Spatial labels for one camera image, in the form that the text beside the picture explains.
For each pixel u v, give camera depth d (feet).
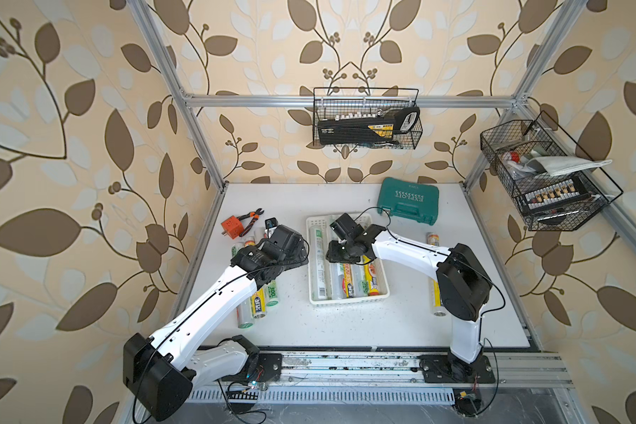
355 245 2.17
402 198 3.61
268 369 2.44
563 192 2.17
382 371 2.47
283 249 1.87
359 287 2.83
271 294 2.77
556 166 2.10
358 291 2.78
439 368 2.37
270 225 2.22
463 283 1.60
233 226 3.34
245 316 2.66
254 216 3.58
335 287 2.71
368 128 2.70
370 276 2.91
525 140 2.42
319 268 2.96
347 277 2.91
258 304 2.71
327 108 3.06
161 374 1.21
